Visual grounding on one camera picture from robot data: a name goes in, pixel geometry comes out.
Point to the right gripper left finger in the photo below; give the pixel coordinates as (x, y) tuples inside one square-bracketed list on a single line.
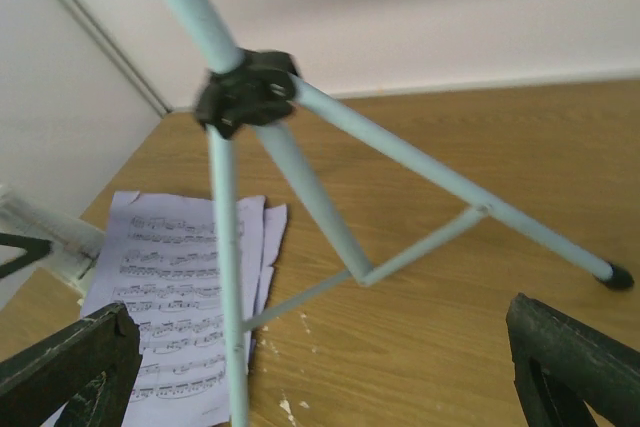
[(85, 373)]

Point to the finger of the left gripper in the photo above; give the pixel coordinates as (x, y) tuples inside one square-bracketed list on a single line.
[(33, 250)]

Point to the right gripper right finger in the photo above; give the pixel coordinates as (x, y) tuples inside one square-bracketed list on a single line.
[(564, 370)]

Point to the sheet music page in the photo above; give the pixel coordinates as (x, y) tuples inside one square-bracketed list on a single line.
[(160, 259), (275, 222)]

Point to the light blue music stand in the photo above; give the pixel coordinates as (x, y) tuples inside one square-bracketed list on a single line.
[(260, 89)]

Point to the white metronome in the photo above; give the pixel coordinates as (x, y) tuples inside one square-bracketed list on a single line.
[(76, 244)]

